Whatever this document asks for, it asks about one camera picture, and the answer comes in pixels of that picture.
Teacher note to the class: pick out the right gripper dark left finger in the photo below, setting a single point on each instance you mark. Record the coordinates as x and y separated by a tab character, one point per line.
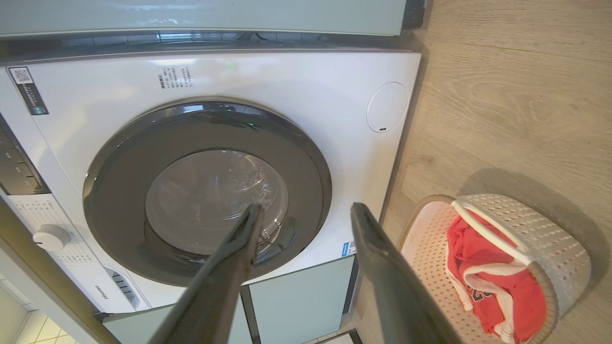
215	282

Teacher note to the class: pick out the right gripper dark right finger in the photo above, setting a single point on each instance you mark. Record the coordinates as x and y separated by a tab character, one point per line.
392	286

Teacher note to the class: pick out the white perforated laundry basket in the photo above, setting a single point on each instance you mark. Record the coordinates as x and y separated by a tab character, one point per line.
550	239

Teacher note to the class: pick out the blue energy label sticker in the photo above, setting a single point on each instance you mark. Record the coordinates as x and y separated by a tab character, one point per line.
349	248

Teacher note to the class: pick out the tall pale green cabinet door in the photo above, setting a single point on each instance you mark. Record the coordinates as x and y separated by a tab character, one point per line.
301	296

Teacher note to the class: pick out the pale green cabinet drawer front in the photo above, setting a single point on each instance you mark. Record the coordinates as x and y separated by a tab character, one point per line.
129	329

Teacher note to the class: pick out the red and white garment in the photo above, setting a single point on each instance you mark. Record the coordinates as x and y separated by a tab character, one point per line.
516	296

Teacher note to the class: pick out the dark round washer door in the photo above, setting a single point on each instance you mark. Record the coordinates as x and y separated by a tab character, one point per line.
119	191

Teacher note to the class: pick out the white washer dial knob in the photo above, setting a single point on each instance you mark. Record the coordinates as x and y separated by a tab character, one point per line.
51	238

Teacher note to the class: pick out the round white filter cover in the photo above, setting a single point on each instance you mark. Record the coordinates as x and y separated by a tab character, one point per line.
387	107

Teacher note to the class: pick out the white front-load washing machine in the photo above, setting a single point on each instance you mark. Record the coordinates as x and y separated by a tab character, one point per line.
311	86

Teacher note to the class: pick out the black washer control display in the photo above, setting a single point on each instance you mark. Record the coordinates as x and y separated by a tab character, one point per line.
14	167

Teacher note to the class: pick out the dark QR code sticker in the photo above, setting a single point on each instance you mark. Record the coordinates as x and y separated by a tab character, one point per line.
29	93

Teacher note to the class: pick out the wide pale green cabinet front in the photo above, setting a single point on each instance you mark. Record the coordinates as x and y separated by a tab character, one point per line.
191	14

